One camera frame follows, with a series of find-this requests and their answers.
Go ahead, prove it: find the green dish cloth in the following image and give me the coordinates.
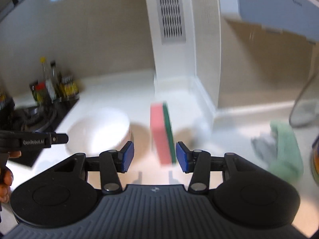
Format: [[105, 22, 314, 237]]
[[267, 121, 304, 184]]

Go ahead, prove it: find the clear white label bottle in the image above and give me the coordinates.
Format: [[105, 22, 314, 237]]
[[40, 57, 57, 101]]

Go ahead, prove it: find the white range hood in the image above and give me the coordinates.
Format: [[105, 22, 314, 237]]
[[220, 0, 318, 43]]

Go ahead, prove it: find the glass pot lid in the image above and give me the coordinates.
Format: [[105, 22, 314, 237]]
[[289, 71, 318, 128]]

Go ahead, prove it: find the pink green sponge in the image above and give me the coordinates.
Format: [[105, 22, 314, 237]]
[[150, 103, 176, 165]]

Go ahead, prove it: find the white ceramic bowl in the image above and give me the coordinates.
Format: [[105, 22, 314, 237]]
[[66, 107, 131, 157]]

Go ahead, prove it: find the black gas stove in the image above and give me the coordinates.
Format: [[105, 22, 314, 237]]
[[0, 98, 81, 168]]

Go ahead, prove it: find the red lid seasoning jar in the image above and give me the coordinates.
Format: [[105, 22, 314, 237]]
[[29, 81, 51, 104]]

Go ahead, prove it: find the person left hand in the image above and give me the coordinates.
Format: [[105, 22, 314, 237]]
[[0, 150, 22, 204]]

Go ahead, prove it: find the yellow label sauce jar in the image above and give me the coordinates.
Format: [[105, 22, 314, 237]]
[[61, 75, 79, 98]]

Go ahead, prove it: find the dark sauce bottle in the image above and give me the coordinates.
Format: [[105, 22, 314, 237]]
[[50, 61, 63, 98]]

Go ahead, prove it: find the white wall vent grille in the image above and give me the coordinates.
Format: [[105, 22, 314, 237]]
[[156, 0, 186, 44]]

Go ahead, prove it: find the grey cloth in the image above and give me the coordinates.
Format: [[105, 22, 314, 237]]
[[251, 132, 277, 165]]

